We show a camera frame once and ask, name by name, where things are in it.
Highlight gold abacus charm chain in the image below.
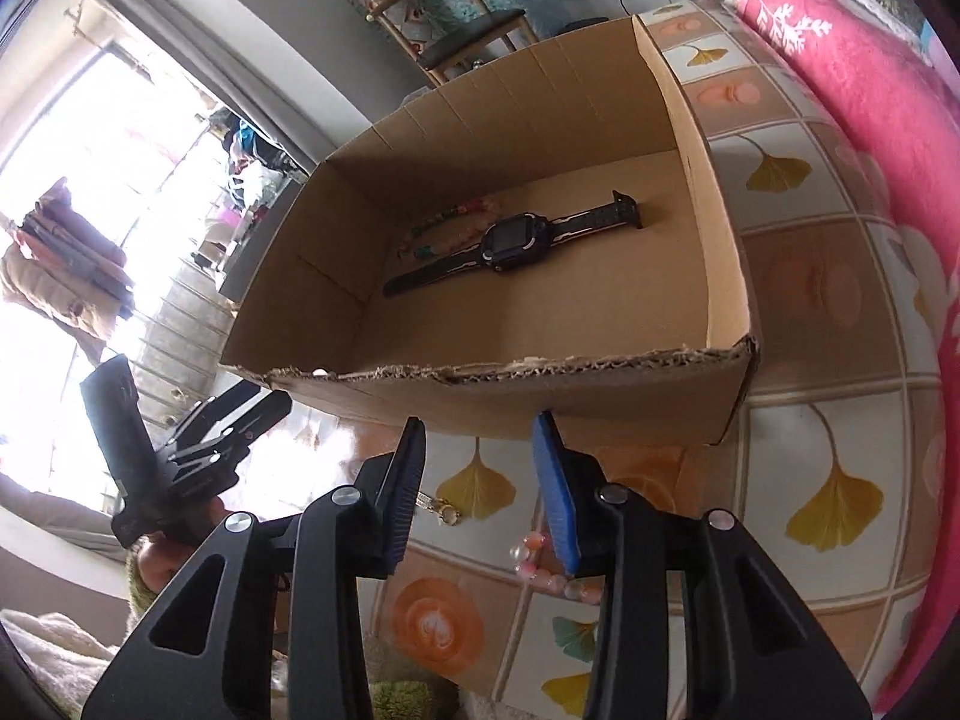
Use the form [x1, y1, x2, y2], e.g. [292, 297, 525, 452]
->
[415, 489, 464, 529]

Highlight brown cardboard box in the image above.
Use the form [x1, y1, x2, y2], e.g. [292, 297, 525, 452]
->
[221, 18, 758, 445]

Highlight black smart watch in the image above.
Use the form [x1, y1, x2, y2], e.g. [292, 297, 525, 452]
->
[382, 190, 643, 298]

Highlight patterned ginkgo table mat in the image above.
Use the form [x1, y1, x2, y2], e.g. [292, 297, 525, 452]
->
[366, 0, 946, 718]

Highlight pink beaded bracelet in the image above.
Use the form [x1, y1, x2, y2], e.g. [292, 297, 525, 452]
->
[508, 530, 605, 607]

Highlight colourful beaded bracelet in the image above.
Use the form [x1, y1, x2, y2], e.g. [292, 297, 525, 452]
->
[394, 195, 502, 263]

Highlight person's left hand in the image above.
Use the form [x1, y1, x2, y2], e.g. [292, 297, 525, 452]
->
[135, 532, 197, 593]

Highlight wooden chair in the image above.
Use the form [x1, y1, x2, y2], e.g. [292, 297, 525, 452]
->
[363, 0, 540, 88]

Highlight pink floral blanket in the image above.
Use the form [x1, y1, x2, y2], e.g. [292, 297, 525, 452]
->
[726, 0, 958, 713]

